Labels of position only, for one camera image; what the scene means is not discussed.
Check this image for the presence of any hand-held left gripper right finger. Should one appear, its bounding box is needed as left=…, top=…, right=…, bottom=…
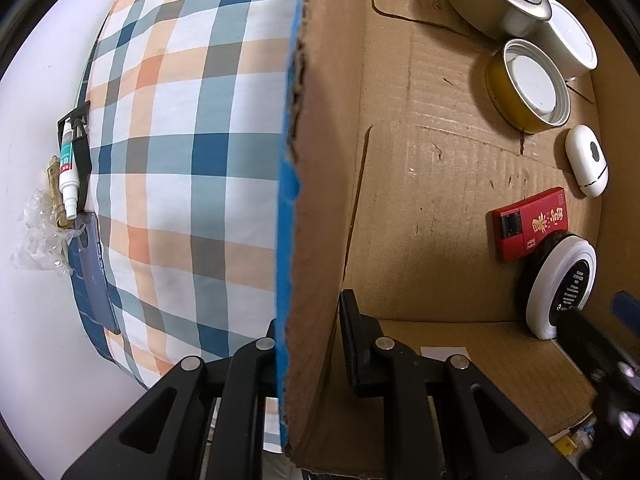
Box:
left=339, top=288, right=583, bottom=480

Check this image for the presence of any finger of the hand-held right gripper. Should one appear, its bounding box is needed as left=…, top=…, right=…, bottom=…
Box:
left=612, top=291, right=640, bottom=333
left=556, top=308, right=640, bottom=480

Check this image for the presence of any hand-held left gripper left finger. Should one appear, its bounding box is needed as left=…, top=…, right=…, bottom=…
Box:
left=60, top=317, right=281, bottom=480

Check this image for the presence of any white and black round compact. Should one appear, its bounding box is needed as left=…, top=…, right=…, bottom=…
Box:
left=517, top=231, right=598, bottom=342

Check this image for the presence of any red rectangular box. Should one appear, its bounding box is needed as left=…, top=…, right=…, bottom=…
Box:
left=490, top=186, right=571, bottom=264

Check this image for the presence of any white oval case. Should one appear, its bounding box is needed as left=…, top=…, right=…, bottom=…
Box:
left=565, top=125, right=610, bottom=198

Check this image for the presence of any blue printed cardboard box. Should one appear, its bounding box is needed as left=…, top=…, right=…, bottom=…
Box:
left=275, top=0, right=640, bottom=476

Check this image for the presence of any gold round tin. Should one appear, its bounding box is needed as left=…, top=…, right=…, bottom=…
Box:
left=484, top=37, right=572, bottom=134

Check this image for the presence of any white round container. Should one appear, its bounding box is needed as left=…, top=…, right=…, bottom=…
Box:
left=530, top=0, right=599, bottom=82

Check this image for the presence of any grey translucent plastic pocket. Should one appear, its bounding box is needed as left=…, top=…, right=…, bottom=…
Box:
left=75, top=211, right=122, bottom=335

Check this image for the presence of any checked blanket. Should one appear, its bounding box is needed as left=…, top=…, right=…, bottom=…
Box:
left=77, top=0, right=306, bottom=456

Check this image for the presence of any clear plastic wrap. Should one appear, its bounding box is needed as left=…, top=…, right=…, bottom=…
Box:
left=10, top=187, right=76, bottom=276

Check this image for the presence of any white glue tube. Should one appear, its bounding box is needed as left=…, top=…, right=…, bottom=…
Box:
left=57, top=122, right=82, bottom=221

